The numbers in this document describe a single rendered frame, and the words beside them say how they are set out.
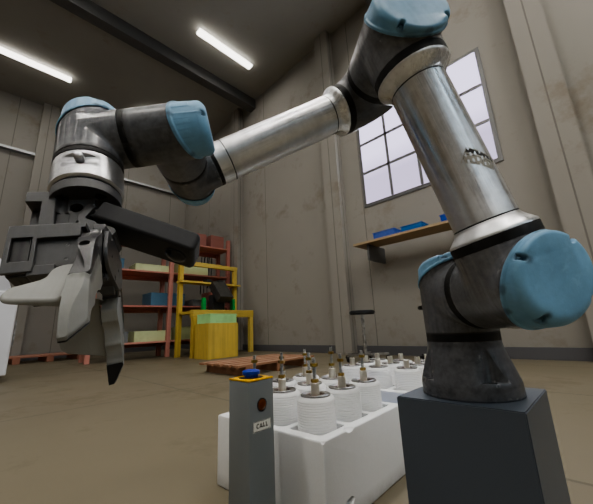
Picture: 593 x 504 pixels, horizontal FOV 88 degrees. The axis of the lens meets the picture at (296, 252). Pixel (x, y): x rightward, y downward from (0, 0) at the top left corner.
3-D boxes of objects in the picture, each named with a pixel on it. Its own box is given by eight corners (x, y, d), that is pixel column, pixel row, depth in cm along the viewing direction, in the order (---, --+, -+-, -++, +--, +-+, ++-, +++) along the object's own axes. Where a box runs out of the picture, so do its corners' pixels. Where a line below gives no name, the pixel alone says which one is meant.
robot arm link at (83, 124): (114, 87, 41) (44, 95, 40) (113, 141, 36) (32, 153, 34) (138, 136, 48) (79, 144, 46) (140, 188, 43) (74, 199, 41)
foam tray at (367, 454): (409, 471, 89) (401, 403, 94) (328, 543, 61) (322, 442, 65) (306, 443, 115) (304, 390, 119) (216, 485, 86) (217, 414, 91)
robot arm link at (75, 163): (128, 193, 43) (115, 145, 36) (129, 219, 41) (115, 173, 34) (64, 195, 40) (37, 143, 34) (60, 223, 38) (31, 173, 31)
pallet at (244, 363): (235, 378, 275) (235, 366, 277) (197, 372, 327) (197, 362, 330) (317, 364, 348) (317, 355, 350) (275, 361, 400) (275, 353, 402)
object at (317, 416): (312, 465, 80) (308, 390, 84) (346, 473, 75) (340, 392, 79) (292, 481, 72) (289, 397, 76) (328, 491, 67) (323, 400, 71)
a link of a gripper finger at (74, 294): (-26, 357, 20) (29, 290, 28) (83, 339, 22) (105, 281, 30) (-43, 315, 18) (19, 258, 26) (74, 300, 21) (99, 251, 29)
